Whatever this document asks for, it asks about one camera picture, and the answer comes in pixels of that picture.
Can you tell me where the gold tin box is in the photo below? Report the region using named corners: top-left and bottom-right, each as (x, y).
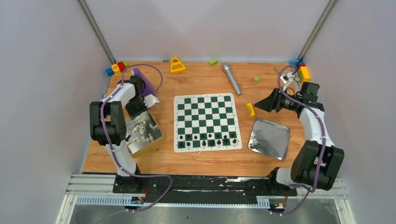
top-left (126, 112), bottom-right (166, 158)

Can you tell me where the silver tin lid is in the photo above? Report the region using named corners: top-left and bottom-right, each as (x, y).
top-left (248, 118), bottom-right (290, 161)

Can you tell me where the green white chess board mat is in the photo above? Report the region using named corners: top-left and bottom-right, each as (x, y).
top-left (173, 93), bottom-right (243, 153)

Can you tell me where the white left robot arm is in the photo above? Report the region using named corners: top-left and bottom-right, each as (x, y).
top-left (89, 76), bottom-right (148, 193)

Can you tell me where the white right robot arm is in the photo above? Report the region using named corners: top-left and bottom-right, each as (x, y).
top-left (254, 82), bottom-right (345, 195)

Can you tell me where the purple metronome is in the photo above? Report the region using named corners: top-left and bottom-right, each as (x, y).
top-left (132, 68), bottom-right (156, 97)

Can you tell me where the yellow arch block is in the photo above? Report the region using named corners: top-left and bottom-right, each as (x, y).
top-left (246, 103), bottom-right (256, 119)

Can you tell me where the yellow red blue brick stack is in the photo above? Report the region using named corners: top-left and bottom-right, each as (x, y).
top-left (289, 60), bottom-right (311, 84)

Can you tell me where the blue cube block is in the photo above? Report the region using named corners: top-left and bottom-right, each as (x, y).
top-left (105, 68), bottom-right (115, 77)

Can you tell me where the red cylinder block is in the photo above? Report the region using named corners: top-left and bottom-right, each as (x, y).
top-left (117, 61), bottom-right (126, 72)

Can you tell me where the yellow cylinder block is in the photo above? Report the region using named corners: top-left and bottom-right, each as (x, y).
top-left (111, 64), bottom-right (121, 75)

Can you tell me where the yellow triangle block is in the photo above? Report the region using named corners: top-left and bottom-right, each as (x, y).
top-left (170, 56), bottom-right (186, 74)

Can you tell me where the grey microphone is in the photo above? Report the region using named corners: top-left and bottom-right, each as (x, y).
top-left (221, 62), bottom-right (242, 96)

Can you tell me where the green block far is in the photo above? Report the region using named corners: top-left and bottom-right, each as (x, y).
top-left (208, 58), bottom-right (218, 66)

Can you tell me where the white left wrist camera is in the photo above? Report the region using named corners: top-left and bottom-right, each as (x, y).
top-left (144, 94), bottom-right (160, 108)

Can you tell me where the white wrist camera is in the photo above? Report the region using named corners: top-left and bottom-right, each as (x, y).
top-left (144, 94), bottom-right (160, 108)
top-left (280, 72), bottom-right (295, 92)

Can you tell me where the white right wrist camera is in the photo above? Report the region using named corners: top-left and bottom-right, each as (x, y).
top-left (280, 72), bottom-right (295, 92)

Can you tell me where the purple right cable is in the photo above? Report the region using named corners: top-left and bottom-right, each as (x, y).
top-left (269, 65), bottom-right (327, 217)

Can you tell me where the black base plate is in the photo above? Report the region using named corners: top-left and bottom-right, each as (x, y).
top-left (113, 175), bottom-right (297, 204)

